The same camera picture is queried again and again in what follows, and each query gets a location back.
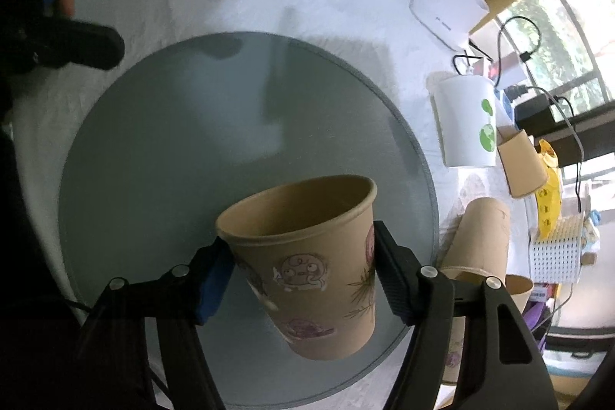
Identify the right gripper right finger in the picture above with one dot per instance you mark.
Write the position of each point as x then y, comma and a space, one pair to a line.
501, 366

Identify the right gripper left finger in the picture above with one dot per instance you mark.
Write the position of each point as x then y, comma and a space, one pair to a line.
142, 339

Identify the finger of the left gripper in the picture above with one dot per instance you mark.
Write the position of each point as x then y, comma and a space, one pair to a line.
81, 47

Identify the brown cartoon paper cup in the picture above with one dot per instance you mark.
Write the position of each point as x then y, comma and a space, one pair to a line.
307, 252

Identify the white cup green dots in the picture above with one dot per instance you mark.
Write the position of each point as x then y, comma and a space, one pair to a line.
465, 107

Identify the purple cloth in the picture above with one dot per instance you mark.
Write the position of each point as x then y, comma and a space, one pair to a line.
537, 317

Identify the white perforated basket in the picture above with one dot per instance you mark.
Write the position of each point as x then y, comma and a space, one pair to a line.
556, 259

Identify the round grey glass tray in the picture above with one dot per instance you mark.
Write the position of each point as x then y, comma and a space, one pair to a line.
203, 124

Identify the black power adapter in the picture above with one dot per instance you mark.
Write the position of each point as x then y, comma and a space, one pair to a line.
534, 115

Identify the white desk lamp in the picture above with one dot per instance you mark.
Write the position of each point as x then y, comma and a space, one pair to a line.
450, 20

